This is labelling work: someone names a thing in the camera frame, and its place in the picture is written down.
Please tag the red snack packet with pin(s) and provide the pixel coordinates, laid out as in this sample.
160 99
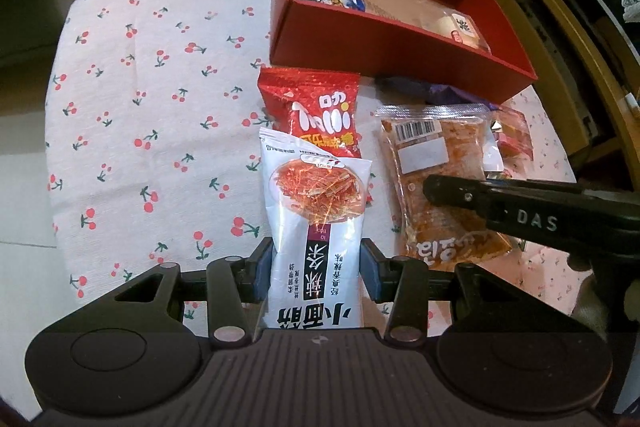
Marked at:
310 107

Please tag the clear orange spicy gluten packet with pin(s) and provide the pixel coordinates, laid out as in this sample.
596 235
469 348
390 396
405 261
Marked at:
435 157

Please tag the dark blue wafer packet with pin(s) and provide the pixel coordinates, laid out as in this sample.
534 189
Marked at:
440 92

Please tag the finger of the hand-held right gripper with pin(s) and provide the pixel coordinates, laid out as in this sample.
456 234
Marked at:
450 192

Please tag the red cardboard box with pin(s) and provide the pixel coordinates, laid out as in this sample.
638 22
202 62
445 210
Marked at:
380 52

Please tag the cherry print tablecloth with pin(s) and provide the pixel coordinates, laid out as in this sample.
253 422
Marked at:
150 82

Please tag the clear packet of red snacks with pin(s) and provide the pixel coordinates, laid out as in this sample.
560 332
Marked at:
515 137

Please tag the clear cake packet red label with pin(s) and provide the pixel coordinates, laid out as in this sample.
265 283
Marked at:
462 29

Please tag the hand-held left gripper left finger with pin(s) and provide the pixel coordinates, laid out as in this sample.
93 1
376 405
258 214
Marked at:
262 272

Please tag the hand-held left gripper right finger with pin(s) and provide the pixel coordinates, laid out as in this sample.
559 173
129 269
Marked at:
371 272

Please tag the white spicy strip packet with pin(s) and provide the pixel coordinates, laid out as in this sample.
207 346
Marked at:
315 217

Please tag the wooden television cabinet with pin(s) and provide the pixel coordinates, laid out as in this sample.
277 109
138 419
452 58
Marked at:
540 32

